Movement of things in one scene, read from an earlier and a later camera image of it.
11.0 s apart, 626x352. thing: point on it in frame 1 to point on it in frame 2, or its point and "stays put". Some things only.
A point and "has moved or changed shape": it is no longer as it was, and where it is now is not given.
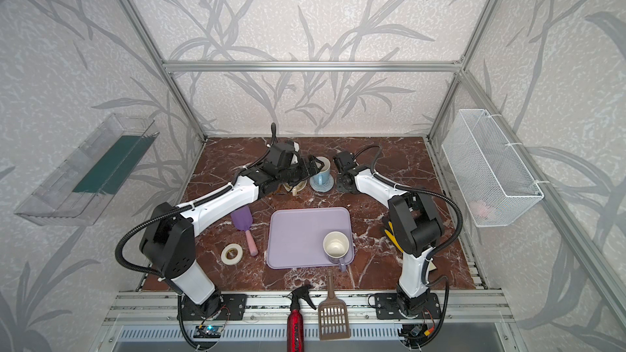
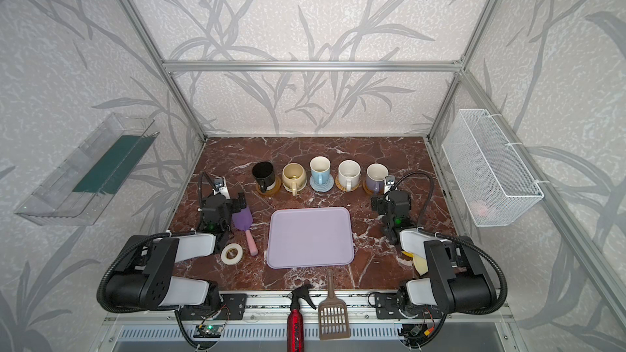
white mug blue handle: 323,177 stays put
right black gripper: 340,171 to 380,204
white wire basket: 493,182 stays put
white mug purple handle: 336,246 has moved or changed shape
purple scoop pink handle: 243,220 stays put
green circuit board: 208,332 stays put
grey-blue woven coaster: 323,188 stays put
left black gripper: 303,168 to 235,204
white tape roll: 238,257 stays put
